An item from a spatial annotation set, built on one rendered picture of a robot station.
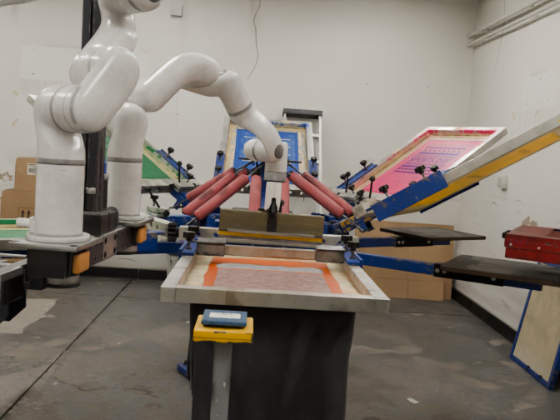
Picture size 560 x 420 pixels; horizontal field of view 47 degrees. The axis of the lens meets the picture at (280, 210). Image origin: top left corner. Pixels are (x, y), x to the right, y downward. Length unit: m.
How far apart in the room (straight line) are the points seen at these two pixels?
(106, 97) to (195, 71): 0.62
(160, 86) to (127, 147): 0.20
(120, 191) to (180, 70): 0.38
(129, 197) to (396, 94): 4.95
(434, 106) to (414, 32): 0.73
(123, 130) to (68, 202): 0.45
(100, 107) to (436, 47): 5.55
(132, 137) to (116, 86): 0.46
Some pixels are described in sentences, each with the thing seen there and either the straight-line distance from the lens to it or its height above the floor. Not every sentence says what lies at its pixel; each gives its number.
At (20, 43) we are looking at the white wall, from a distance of 6.79.
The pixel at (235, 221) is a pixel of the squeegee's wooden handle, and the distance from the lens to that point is 2.19.
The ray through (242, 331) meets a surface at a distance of 1.43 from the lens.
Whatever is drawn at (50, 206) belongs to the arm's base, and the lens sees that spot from 1.36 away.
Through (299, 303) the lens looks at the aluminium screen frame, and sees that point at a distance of 1.66.
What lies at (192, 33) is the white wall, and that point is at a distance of 6.46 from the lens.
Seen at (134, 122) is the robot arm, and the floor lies 1.40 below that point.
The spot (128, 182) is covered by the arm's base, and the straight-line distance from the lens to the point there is 1.77.
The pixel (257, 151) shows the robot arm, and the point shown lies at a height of 1.34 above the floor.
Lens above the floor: 1.35
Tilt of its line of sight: 5 degrees down
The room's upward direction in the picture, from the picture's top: 4 degrees clockwise
